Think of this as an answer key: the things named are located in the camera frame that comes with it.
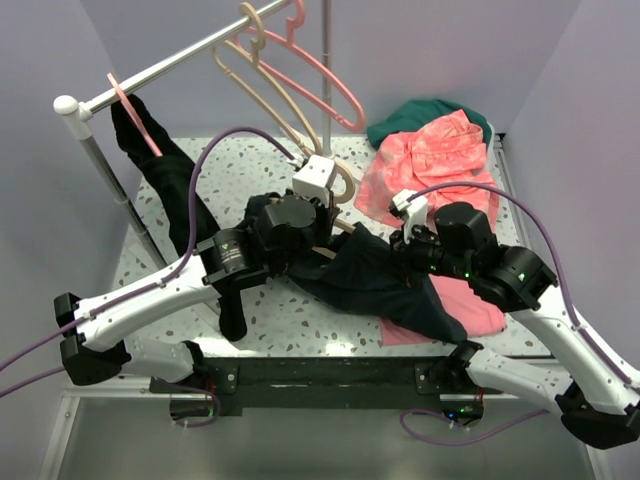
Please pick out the dark navy shorts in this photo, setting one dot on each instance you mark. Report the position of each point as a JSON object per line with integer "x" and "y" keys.
{"x": 364, "y": 279}

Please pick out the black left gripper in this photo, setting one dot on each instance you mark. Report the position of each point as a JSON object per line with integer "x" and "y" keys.
{"x": 326, "y": 213}

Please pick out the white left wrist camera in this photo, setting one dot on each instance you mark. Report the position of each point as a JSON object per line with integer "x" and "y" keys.
{"x": 315, "y": 179}

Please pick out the aluminium frame rail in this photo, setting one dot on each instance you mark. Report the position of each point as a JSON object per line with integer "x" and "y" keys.
{"x": 120, "y": 430}

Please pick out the pink patterned shorts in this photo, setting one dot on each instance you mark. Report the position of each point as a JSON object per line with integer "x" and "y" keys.
{"x": 448, "y": 149}

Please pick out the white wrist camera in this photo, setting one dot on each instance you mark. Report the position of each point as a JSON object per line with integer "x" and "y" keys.
{"x": 412, "y": 209}
{"x": 315, "y": 179}

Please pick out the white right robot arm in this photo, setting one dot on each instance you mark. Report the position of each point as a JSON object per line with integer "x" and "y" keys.
{"x": 596, "y": 393}

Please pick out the pink hanger holding pants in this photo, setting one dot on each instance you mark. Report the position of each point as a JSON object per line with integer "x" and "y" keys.
{"x": 133, "y": 115}

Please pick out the teal green garment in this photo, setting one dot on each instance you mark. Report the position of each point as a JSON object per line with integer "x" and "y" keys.
{"x": 414, "y": 114}

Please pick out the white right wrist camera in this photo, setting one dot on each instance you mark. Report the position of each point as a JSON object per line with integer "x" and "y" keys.
{"x": 412, "y": 209}

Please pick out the beige hanger front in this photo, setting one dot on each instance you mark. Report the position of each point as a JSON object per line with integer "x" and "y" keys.
{"x": 345, "y": 174}

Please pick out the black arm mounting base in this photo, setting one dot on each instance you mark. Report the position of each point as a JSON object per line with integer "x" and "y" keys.
{"x": 349, "y": 383}

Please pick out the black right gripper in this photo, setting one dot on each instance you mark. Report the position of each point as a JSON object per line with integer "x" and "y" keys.
{"x": 402, "y": 253}

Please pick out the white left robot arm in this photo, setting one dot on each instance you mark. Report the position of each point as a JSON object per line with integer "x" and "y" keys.
{"x": 100, "y": 334}

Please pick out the black pants on hanger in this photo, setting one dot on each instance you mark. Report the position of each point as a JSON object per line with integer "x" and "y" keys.
{"x": 169, "y": 176}

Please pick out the plain pink folded shorts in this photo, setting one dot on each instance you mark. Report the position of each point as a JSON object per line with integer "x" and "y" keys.
{"x": 478, "y": 317}

